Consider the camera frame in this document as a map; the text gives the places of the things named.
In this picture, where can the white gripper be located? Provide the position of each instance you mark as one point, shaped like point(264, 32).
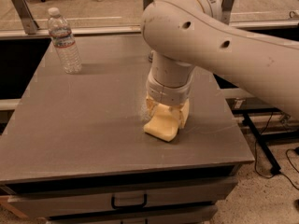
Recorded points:
point(168, 94)

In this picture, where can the yellow sponge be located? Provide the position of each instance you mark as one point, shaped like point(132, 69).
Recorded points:
point(164, 127)

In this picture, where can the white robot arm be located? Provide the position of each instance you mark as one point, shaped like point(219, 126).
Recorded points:
point(188, 33)

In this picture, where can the blue redbull can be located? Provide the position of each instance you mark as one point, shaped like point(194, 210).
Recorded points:
point(150, 56)

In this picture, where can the lower grey drawer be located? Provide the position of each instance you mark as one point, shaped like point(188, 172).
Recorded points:
point(180, 215)

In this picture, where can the grey drawer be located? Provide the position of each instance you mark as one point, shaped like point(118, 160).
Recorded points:
point(180, 215)
point(74, 202)

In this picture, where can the black metal stand leg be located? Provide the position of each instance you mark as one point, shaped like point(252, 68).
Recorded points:
point(275, 168)

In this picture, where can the clear plastic water bottle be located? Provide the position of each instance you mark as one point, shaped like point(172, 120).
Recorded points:
point(64, 42)

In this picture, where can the upper grey drawer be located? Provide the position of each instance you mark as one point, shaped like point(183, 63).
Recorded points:
point(74, 202)

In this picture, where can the right metal railing bracket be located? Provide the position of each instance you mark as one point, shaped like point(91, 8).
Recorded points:
point(226, 7)

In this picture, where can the left metal railing bracket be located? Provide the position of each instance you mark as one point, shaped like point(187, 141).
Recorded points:
point(29, 25)

